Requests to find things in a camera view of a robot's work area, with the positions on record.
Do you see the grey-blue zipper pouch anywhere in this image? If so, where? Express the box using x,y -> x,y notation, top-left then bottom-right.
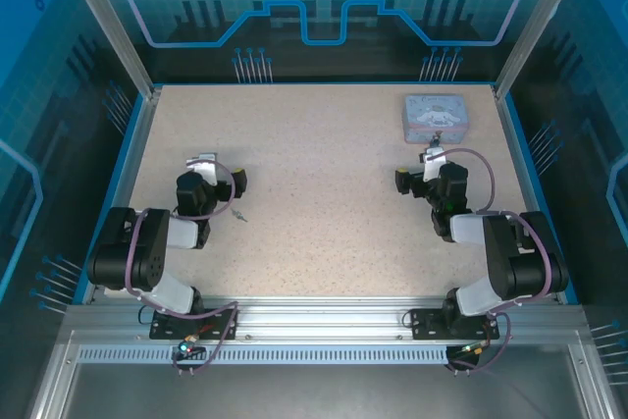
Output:
401,93 -> 470,144

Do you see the blue printed side panel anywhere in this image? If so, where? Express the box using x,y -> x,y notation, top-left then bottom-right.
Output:
0,0 -> 148,419
504,0 -> 628,419

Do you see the small connector board with LED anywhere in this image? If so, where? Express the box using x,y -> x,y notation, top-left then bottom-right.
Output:
458,340 -> 492,359
177,338 -> 205,359

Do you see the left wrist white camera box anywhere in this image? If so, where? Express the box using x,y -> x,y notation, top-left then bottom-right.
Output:
184,152 -> 219,187

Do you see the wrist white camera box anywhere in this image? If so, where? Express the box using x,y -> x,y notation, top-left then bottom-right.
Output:
184,152 -> 219,187
419,146 -> 449,183

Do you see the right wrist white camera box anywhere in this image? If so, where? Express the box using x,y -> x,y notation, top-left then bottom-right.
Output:
419,146 -> 449,183

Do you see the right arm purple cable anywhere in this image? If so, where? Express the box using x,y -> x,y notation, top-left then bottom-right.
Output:
425,146 -> 561,377

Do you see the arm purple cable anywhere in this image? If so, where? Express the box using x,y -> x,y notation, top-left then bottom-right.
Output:
425,146 -> 561,377
124,158 -> 241,377

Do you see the aluminium side frame rail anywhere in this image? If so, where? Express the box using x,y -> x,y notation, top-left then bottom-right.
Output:
79,86 -> 161,306
492,84 -> 581,306

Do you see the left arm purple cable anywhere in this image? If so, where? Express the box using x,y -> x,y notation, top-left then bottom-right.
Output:
124,158 -> 241,377

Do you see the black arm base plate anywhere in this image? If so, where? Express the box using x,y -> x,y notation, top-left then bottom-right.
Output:
409,308 -> 501,341
149,307 -> 240,341

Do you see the aluminium front frame rail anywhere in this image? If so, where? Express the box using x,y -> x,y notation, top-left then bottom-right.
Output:
63,294 -> 590,342

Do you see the slotted grey cable duct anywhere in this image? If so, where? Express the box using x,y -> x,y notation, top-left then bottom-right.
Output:
76,345 -> 457,365

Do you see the aluminium corner post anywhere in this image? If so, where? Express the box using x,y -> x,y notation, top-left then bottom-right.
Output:
492,0 -> 588,101
53,0 -> 164,99

